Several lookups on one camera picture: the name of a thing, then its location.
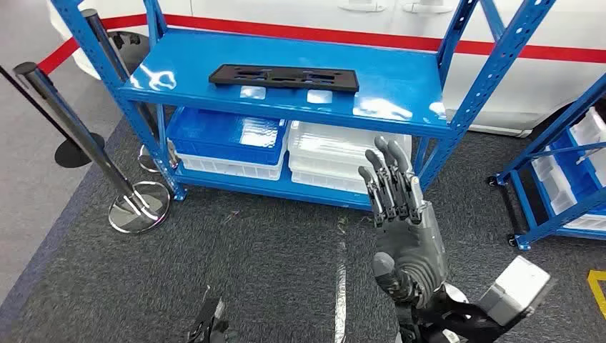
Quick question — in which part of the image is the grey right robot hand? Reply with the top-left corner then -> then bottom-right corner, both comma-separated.
358,136 -> 448,304

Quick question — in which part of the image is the black plastic frame part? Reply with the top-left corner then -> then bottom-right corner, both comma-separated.
208,64 -> 361,93

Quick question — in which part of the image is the blue metal shelf rack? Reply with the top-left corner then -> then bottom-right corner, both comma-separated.
49,0 -> 557,212

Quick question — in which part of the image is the silver floor tape strip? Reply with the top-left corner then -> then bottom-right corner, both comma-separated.
333,241 -> 349,343

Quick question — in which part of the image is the white plastic crate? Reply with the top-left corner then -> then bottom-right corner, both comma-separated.
567,106 -> 606,188
562,213 -> 606,233
531,154 -> 577,217
289,168 -> 377,196
177,151 -> 285,182
287,120 -> 413,176

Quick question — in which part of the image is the blue rack with casters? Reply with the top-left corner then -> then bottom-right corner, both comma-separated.
487,73 -> 606,252

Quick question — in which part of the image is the blue plastic crate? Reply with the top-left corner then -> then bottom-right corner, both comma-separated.
167,107 -> 289,166
551,130 -> 606,209

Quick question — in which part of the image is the white car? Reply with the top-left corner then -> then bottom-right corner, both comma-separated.
47,0 -> 606,139

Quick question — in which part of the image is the yellow floor tape square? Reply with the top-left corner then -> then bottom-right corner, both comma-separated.
587,269 -> 606,320

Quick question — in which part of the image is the clear tape patch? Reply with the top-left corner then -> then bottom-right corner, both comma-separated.
239,85 -> 267,100

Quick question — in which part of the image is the short red barrier belt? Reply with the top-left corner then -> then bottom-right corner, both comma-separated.
36,36 -> 81,76

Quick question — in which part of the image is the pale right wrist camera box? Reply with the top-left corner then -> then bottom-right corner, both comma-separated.
478,255 -> 557,327

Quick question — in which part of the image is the white car door handle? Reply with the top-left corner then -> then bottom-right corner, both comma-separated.
338,0 -> 389,13
402,0 -> 455,14

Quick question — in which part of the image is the black stanchion post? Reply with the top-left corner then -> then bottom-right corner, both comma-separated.
0,65 -> 106,169

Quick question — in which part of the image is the chrome stanchion post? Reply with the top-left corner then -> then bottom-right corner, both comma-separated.
80,8 -> 181,174
12,61 -> 172,235

